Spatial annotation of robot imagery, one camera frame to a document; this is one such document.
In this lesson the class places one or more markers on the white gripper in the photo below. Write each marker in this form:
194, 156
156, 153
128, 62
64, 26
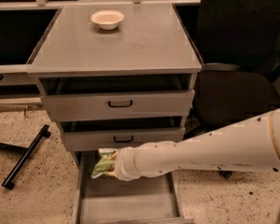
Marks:
125, 164

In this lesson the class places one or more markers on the green jalapeno chip bag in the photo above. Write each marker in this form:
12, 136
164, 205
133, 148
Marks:
104, 164

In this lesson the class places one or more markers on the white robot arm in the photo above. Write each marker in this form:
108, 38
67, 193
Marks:
252, 145

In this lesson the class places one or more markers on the grey middle drawer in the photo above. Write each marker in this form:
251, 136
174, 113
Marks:
118, 133

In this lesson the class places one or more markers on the grey open bottom drawer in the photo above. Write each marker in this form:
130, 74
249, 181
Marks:
107, 200

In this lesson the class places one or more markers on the grey top drawer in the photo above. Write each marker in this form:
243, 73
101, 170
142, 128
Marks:
123, 97

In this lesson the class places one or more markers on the grey drawer cabinet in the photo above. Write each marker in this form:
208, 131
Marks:
119, 88

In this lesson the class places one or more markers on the white bowl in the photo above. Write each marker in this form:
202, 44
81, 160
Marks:
107, 19

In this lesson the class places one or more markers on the black office chair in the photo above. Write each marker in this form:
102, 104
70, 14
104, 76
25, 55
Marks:
236, 40

